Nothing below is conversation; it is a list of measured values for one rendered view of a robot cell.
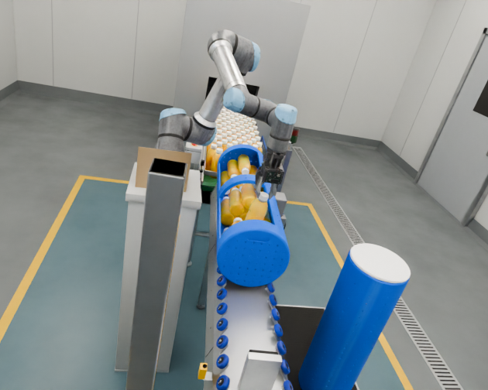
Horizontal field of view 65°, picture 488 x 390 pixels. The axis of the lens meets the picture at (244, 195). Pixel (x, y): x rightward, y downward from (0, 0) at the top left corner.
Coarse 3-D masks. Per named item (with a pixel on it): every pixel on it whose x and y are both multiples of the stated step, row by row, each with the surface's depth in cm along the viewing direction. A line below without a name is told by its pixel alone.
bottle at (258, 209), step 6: (258, 198) 148; (252, 204) 149; (258, 204) 147; (264, 204) 147; (252, 210) 148; (258, 210) 147; (264, 210) 148; (246, 216) 151; (252, 216) 149; (258, 216) 148; (264, 216) 150
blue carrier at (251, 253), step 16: (240, 144) 217; (224, 160) 221; (256, 160) 223; (240, 176) 181; (224, 192) 179; (272, 208) 161; (240, 224) 146; (256, 224) 144; (272, 224) 148; (224, 240) 144; (240, 240) 144; (256, 240) 145; (272, 240) 144; (224, 256) 147; (240, 256) 147; (256, 256) 148; (272, 256) 148; (288, 256) 149; (224, 272) 151; (240, 272) 151; (256, 272) 152; (272, 272) 152
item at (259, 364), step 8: (248, 352) 111; (256, 352) 112; (264, 352) 113; (272, 352) 113; (248, 360) 109; (256, 360) 109; (264, 360) 110; (272, 360) 110; (280, 360) 111; (248, 368) 111; (256, 368) 111; (264, 368) 111; (272, 368) 111; (240, 376) 116; (248, 376) 112; (256, 376) 113; (264, 376) 113; (272, 376) 113; (240, 384) 114; (248, 384) 114; (256, 384) 114; (264, 384) 115; (272, 384) 115
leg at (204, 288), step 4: (208, 248) 249; (204, 268) 256; (204, 272) 253; (204, 276) 255; (204, 280) 257; (204, 284) 258; (204, 288) 260; (200, 292) 262; (204, 292) 262; (200, 296) 263; (204, 296) 263; (200, 300) 265; (204, 300) 265; (200, 304) 266; (204, 304) 267; (200, 308) 268
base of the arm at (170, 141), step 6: (162, 138) 169; (168, 138) 168; (174, 138) 169; (180, 138) 171; (156, 144) 170; (162, 144) 167; (168, 144) 167; (174, 144) 168; (180, 144) 170; (174, 150) 166; (180, 150) 170
